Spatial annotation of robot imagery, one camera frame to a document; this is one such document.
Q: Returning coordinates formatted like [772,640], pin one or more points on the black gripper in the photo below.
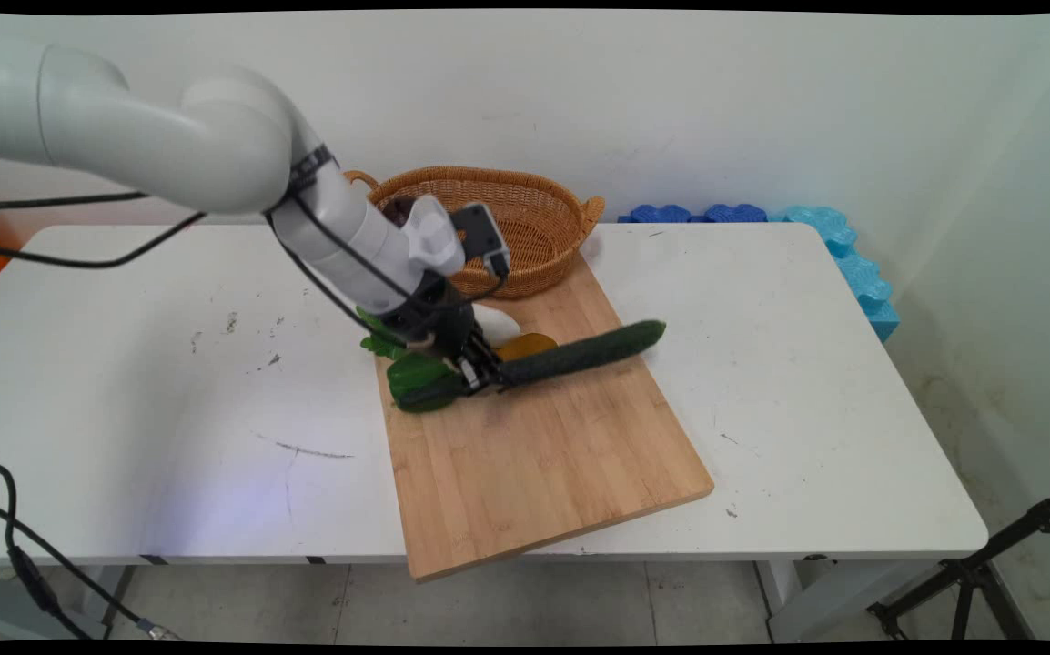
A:
[439,318]

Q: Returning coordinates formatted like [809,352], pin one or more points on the dark green cucumber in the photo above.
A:
[580,352]

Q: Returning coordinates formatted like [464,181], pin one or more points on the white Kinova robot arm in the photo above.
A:
[179,136]

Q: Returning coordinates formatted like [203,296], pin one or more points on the yellow brown potato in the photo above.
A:
[525,346]

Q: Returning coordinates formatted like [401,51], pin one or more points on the green bell pepper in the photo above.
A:
[416,375]

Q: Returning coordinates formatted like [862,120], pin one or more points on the green leafy bok choy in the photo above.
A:
[379,341]

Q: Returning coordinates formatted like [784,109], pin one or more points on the wooden cutting board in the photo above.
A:
[552,464]

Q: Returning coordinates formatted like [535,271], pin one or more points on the woven wicker basket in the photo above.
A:
[543,227]

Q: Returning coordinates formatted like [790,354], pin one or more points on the light blue foam mat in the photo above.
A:
[857,268]

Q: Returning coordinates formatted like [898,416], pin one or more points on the white table leg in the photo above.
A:
[816,600]

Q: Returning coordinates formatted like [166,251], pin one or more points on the grey table leg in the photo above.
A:
[117,596]

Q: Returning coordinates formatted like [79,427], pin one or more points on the black tripod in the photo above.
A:
[980,569]

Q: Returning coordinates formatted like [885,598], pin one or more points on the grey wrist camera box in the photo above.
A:
[481,234]

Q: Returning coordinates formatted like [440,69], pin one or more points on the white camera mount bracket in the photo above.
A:
[434,238]

